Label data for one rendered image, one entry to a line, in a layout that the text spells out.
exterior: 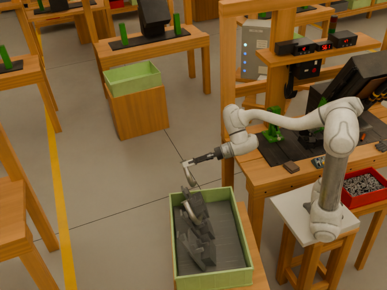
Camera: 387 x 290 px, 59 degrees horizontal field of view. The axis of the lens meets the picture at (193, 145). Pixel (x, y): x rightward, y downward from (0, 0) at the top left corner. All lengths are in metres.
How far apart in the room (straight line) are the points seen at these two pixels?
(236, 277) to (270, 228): 1.42
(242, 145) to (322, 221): 0.58
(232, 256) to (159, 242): 1.27
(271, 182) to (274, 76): 0.81
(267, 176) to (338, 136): 1.01
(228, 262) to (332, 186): 0.72
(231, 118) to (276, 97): 0.95
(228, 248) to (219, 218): 0.23
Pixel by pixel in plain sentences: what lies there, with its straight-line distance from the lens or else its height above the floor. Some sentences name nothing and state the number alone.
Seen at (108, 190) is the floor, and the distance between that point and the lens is 3.81.
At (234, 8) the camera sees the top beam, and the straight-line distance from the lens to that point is 2.39.
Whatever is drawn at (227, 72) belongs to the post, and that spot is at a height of 1.46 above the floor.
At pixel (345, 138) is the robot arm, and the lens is 1.54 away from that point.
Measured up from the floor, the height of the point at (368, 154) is 0.90.
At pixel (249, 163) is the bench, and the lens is 2.59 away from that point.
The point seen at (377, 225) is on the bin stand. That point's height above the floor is 0.57.
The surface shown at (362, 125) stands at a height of 1.13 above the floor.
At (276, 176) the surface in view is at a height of 0.90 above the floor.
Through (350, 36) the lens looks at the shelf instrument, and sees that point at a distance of 2.82.
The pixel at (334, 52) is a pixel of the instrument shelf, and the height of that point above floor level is 1.53.
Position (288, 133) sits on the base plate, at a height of 0.90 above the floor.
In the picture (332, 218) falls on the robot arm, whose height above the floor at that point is 1.15.
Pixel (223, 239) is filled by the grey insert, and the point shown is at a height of 0.85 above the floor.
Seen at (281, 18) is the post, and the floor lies 1.79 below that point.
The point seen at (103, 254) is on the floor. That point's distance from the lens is 3.29.
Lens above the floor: 2.57
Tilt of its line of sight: 38 degrees down
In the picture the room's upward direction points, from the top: 4 degrees counter-clockwise
